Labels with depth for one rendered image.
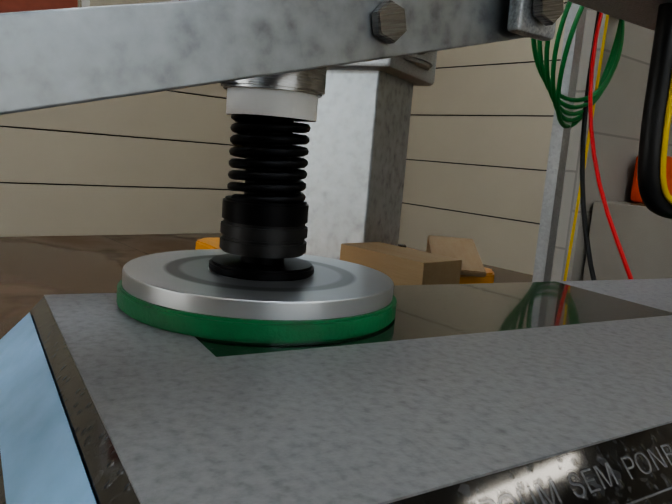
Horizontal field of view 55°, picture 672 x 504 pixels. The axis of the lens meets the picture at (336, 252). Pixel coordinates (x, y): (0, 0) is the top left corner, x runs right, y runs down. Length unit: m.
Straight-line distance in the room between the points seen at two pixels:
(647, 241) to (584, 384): 3.01
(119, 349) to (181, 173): 6.71
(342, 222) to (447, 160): 5.82
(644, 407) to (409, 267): 0.70
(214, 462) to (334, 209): 1.02
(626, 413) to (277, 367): 0.19
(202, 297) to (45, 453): 0.14
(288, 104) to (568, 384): 0.27
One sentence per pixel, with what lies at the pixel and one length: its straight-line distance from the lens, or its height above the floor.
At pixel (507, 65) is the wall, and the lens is 6.73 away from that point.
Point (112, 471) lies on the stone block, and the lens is 0.28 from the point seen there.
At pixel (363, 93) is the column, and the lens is 1.25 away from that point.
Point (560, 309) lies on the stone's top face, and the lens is 0.63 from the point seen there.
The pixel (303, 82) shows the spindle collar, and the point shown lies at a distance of 0.48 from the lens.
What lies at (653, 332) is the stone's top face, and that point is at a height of 0.87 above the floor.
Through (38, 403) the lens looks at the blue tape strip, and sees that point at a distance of 0.38.
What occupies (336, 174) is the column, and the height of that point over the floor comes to 0.95.
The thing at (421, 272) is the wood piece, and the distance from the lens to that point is 1.04.
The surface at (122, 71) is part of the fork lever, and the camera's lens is 0.40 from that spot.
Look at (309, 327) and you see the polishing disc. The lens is 0.42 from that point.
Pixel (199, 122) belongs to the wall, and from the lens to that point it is 7.17.
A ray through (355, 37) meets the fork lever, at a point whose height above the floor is 1.07.
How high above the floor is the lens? 0.99
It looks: 9 degrees down
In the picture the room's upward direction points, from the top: 5 degrees clockwise
